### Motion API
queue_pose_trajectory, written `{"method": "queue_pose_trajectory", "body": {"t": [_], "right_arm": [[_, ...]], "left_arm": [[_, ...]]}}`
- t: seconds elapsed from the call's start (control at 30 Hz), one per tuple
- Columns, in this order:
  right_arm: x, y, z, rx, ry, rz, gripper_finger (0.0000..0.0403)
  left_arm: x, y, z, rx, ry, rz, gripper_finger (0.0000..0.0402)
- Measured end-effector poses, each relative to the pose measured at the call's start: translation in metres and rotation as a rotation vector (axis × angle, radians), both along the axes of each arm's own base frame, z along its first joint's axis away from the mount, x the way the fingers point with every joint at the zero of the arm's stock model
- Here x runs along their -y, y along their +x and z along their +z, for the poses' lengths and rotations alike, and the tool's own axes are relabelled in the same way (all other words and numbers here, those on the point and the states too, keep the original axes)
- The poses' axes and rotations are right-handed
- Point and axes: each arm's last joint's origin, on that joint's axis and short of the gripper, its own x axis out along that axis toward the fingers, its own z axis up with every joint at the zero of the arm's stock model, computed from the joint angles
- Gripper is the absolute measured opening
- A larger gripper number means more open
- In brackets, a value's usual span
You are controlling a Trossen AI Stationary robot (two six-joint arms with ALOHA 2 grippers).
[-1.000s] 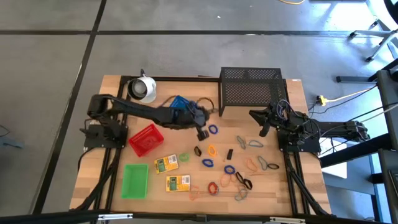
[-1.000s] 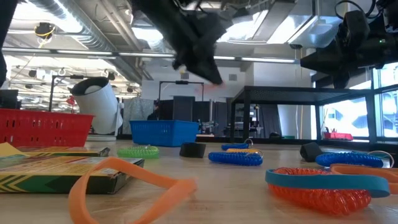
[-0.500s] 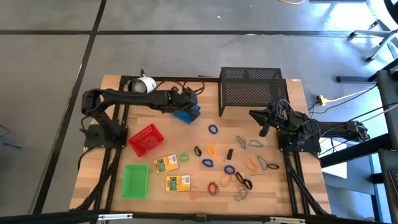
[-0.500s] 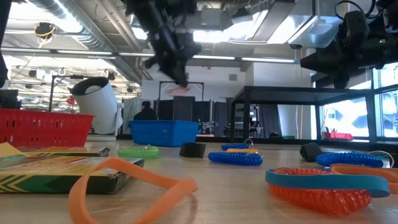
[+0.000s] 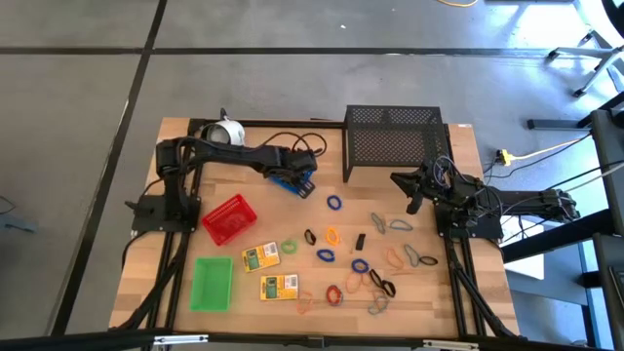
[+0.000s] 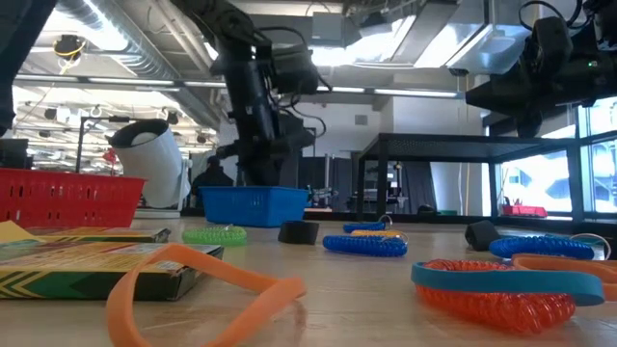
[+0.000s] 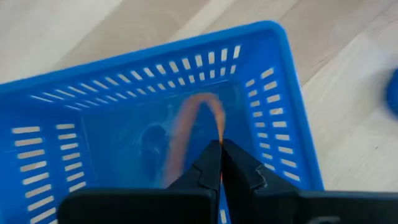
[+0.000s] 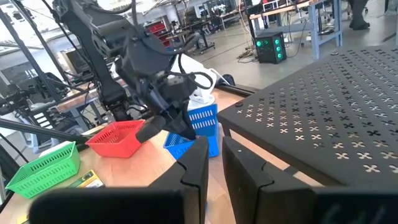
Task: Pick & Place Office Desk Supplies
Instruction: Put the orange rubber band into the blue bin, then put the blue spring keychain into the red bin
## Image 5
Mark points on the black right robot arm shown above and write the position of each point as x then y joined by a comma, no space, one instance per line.
536,202

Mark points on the silver aluminium bracket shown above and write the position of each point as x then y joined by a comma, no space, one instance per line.
180,339
448,345

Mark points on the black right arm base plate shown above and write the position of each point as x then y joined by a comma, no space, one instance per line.
487,233

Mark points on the yellow green crayon box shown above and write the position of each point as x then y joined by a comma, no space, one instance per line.
279,287
261,257

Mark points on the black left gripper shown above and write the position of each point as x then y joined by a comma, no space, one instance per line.
297,163

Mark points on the black floor foot bar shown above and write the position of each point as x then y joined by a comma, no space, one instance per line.
556,124

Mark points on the yellow power strip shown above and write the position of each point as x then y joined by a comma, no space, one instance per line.
505,157

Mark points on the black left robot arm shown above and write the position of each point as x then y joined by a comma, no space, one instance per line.
234,156

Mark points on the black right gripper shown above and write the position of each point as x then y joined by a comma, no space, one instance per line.
429,183

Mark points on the orange silicone wristband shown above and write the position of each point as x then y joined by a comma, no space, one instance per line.
363,283
390,253
298,304
347,283

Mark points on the blue plastic basket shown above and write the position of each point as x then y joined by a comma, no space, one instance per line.
283,184

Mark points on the red plastic basket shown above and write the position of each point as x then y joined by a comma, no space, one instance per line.
229,219

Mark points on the white box under table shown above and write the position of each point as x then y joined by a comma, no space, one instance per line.
529,263

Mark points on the black silicone wristband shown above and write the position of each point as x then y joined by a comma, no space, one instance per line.
421,261

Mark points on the white metal floor stand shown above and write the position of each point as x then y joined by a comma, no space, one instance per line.
585,51

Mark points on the black diagonal desk beam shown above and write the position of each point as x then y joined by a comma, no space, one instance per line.
551,239

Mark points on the green plastic basket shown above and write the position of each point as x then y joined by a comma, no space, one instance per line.
210,285

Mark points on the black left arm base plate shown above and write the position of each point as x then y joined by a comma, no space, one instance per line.
146,219

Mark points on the black aluminium table frame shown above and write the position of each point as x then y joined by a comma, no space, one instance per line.
273,123

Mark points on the black perforated metal shelf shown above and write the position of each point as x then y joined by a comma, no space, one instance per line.
390,117

